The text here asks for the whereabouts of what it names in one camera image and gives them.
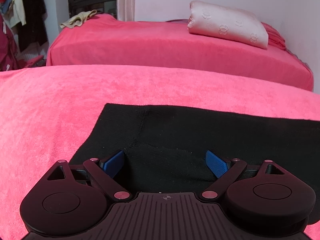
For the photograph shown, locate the black pants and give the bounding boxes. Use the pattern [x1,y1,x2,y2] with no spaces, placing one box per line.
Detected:
[71,104,319,193]

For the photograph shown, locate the folded pink blanket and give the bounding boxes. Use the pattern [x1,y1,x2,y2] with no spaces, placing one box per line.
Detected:
[262,22,286,50]

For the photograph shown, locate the far bed with pink cover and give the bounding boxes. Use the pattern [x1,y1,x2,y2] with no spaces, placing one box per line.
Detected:
[47,14,314,91]

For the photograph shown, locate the hanging clothes on rack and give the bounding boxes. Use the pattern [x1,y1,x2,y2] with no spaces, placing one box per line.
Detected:
[1,0,48,72]

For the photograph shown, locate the beige cloth on far bed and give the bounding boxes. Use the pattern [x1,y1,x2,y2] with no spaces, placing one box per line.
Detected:
[60,10,97,29]

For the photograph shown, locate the cream embossed pillow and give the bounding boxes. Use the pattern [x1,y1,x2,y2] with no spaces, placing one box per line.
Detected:
[187,1,268,49]

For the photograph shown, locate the pale pink curtain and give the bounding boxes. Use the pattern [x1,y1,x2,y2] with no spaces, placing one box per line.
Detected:
[116,0,137,22]

